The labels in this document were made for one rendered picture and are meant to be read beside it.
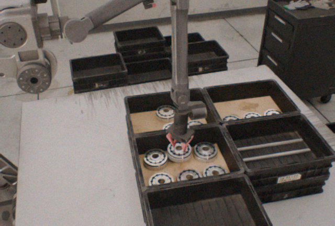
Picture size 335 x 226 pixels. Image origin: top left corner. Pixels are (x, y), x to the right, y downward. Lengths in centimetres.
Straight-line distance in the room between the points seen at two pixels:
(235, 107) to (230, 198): 60
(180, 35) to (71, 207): 85
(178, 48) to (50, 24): 45
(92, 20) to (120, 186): 77
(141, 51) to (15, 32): 190
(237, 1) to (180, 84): 380
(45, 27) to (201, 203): 85
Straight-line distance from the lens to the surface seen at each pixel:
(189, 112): 143
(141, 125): 176
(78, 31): 125
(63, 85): 370
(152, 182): 146
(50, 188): 173
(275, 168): 148
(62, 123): 206
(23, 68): 160
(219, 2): 498
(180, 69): 135
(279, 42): 313
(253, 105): 194
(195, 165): 157
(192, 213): 141
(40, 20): 126
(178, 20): 133
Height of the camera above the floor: 196
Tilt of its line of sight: 37 degrees down
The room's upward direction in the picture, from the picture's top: straight up
